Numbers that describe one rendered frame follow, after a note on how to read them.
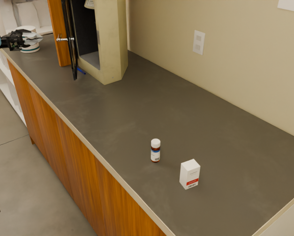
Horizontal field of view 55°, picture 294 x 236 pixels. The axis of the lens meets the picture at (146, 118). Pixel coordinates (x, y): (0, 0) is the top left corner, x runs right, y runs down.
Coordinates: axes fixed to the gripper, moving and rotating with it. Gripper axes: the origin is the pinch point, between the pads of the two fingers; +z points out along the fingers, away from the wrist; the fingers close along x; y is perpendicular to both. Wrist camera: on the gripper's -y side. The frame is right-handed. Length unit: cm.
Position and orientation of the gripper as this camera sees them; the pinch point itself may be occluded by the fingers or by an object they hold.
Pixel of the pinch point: (40, 37)
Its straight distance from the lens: 156.1
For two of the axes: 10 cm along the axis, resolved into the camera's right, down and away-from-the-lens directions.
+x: 0.0, -8.2, -5.7
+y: 1.7, 5.6, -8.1
